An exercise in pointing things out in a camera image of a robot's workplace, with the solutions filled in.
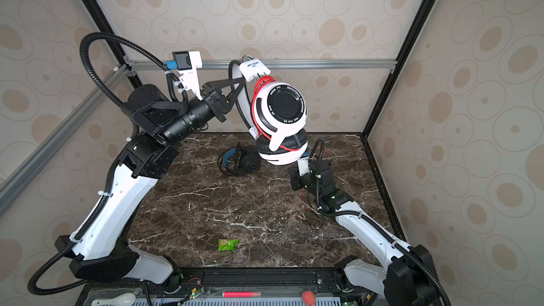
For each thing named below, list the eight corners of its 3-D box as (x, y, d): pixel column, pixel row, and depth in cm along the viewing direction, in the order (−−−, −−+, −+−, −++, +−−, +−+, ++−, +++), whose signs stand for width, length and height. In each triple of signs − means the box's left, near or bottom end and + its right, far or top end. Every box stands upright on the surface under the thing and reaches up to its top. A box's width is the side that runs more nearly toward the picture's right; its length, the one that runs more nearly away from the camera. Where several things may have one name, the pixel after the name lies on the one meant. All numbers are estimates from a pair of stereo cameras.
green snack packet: (218, 251, 82) (216, 248, 80) (220, 241, 85) (218, 239, 82) (238, 251, 82) (237, 248, 80) (239, 241, 85) (238, 239, 82)
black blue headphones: (214, 166, 108) (209, 155, 101) (232, 148, 116) (229, 136, 109) (247, 184, 101) (245, 174, 94) (264, 164, 109) (263, 153, 102)
